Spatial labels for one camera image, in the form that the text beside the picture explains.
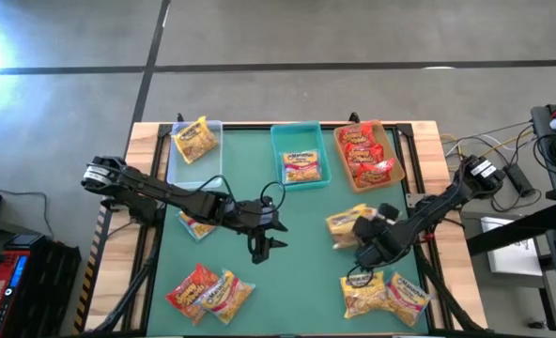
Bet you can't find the yellow cable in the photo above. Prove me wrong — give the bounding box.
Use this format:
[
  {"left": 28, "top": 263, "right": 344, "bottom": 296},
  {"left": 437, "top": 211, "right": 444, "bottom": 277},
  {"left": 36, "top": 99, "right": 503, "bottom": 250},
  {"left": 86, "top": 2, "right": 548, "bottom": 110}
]
[{"left": 440, "top": 133, "right": 535, "bottom": 161}]

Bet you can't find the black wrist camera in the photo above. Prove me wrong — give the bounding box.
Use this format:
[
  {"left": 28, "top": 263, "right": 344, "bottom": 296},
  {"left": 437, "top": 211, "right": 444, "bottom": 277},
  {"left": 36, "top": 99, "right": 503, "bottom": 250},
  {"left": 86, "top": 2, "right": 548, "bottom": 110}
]
[
  {"left": 249, "top": 239, "right": 273, "bottom": 265},
  {"left": 355, "top": 242, "right": 383, "bottom": 269}
]

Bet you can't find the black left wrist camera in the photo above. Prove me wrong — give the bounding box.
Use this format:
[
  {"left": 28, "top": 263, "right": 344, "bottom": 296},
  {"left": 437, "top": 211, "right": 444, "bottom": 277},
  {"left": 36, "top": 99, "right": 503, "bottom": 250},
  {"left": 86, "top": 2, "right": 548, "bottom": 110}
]
[{"left": 249, "top": 239, "right": 273, "bottom": 265}]

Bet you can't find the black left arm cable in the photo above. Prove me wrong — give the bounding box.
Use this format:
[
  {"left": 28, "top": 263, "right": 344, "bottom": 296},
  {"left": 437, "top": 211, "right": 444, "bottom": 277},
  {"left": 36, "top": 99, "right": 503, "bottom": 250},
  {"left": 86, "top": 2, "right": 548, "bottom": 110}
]
[{"left": 195, "top": 174, "right": 287, "bottom": 223}]

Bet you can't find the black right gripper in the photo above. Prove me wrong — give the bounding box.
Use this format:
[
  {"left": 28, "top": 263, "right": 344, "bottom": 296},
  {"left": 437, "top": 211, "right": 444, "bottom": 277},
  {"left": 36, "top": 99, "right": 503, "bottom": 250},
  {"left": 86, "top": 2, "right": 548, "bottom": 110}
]
[{"left": 351, "top": 202, "right": 413, "bottom": 257}]

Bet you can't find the clear plastic bin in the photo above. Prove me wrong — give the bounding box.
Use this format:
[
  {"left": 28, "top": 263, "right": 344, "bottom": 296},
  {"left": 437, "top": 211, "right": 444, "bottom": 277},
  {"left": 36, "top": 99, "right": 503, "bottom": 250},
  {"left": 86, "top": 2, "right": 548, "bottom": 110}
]
[{"left": 165, "top": 119, "right": 224, "bottom": 191}]

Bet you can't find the thin black floor cable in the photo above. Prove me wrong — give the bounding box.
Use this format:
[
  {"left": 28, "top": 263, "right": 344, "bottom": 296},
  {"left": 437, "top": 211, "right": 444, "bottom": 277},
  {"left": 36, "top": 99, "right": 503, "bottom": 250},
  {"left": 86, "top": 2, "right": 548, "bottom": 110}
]
[{"left": 0, "top": 152, "right": 54, "bottom": 238}]

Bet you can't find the yellow black hazard strip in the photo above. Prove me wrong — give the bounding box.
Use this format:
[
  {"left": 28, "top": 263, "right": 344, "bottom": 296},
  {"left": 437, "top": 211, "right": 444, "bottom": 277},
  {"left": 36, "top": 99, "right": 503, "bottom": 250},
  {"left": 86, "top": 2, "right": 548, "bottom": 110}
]
[{"left": 73, "top": 166, "right": 119, "bottom": 335}]

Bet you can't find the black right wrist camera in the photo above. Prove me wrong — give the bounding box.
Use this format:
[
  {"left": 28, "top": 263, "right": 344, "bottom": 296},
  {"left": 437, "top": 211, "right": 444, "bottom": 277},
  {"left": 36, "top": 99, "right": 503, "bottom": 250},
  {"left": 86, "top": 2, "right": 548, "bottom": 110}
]
[{"left": 355, "top": 242, "right": 383, "bottom": 269}]

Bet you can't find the teal plastic bin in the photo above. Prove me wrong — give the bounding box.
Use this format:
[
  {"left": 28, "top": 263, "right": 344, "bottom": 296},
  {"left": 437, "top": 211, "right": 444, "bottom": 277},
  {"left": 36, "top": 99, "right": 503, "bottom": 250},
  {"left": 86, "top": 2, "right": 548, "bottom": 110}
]
[{"left": 270, "top": 120, "right": 332, "bottom": 192}]

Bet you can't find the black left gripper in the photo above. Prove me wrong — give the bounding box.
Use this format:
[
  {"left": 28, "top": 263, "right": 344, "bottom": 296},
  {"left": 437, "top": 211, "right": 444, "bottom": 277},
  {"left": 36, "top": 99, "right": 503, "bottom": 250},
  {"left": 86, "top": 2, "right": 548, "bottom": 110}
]
[{"left": 233, "top": 200, "right": 289, "bottom": 252}]

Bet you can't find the black aluminium table frame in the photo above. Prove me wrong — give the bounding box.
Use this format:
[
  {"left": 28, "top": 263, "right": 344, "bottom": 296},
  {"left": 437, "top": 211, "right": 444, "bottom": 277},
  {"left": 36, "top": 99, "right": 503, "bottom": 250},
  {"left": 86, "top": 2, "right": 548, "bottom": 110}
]
[{"left": 83, "top": 112, "right": 495, "bottom": 338}]

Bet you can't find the grey cabinet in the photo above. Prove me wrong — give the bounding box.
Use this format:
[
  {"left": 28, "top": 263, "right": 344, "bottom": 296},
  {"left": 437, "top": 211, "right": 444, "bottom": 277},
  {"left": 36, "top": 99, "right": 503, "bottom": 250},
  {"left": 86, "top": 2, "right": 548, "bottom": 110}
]
[{"left": 459, "top": 210, "right": 556, "bottom": 338}]

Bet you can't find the white board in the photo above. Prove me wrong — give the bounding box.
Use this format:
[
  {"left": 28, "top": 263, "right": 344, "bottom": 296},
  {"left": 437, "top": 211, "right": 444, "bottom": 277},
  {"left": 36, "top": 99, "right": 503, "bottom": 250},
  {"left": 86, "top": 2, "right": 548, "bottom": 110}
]
[{"left": 480, "top": 216, "right": 544, "bottom": 277}]

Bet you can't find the black side desk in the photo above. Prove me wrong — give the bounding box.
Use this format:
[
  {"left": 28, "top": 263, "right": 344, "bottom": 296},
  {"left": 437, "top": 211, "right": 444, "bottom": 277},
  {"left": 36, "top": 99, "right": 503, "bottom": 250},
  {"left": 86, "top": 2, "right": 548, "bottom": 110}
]
[{"left": 530, "top": 96, "right": 556, "bottom": 207}]

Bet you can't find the blue-edged beef ramen pack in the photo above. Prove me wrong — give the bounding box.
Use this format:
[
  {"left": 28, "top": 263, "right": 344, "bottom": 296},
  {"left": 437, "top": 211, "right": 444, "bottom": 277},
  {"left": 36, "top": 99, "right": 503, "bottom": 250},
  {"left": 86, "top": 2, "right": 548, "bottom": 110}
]
[
  {"left": 383, "top": 269, "right": 433, "bottom": 329},
  {"left": 197, "top": 269, "right": 256, "bottom": 326},
  {"left": 281, "top": 148, "right": 324, "bottom": 185},
  {"left": 178, "top": 210, "right": 217, "bottom": 242}
]

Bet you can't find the black power adapter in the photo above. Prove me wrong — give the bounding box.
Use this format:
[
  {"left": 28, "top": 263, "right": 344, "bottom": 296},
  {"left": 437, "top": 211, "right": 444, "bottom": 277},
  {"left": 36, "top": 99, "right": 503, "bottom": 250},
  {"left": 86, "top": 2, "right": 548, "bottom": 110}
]
[{"left": 502, "top": 162, "right": 536, "bottom": 198}]

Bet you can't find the black ribbed crate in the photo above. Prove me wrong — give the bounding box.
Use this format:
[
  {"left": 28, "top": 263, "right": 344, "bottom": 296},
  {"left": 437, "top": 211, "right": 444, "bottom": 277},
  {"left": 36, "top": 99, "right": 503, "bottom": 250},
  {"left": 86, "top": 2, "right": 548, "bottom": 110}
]
[{"left": 5, "top": 234, "right": 83, "bottom": 338}]

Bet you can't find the orange plastic bin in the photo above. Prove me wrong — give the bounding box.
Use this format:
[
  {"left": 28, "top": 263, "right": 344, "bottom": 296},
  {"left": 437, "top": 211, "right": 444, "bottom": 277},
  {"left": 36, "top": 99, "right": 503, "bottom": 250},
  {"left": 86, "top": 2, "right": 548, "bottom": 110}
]
[{"left": 332, "top": 118, "right": 407, "bottom": 194}]

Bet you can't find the black diagonal bar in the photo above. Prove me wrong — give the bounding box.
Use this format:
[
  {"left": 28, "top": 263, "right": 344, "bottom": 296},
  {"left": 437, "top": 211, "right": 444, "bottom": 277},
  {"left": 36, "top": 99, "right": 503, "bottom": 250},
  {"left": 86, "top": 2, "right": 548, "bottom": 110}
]
[{"left": 465, "top": 204, "right": 556, "bottom": 257}]

